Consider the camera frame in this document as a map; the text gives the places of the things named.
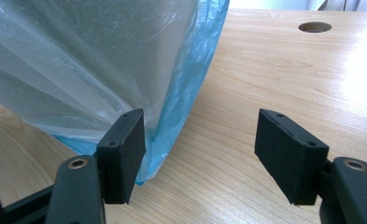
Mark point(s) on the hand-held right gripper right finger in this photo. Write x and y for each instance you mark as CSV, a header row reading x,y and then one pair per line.
x,y
290,155

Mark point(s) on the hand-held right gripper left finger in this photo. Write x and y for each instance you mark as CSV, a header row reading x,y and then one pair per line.
x,y
122,161

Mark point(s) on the white plastic bag blue edge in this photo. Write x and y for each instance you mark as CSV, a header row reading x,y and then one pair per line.
x,y
78,62

